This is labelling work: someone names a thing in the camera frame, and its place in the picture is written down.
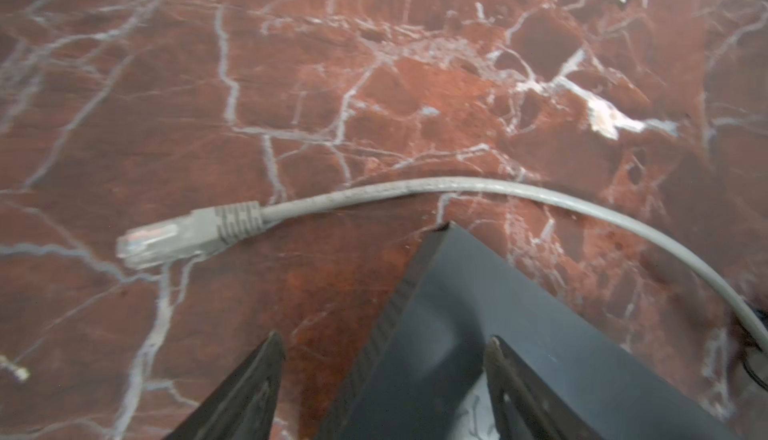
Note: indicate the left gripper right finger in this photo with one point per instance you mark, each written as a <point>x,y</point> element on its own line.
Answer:
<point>523,405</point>

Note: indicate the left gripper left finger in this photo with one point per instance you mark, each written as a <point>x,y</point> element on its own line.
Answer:
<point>244,404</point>

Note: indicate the dark grey box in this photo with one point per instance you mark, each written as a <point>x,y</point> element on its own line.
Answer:
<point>425,357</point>

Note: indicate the black power adapter with cable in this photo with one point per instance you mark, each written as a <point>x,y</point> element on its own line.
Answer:
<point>752,352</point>

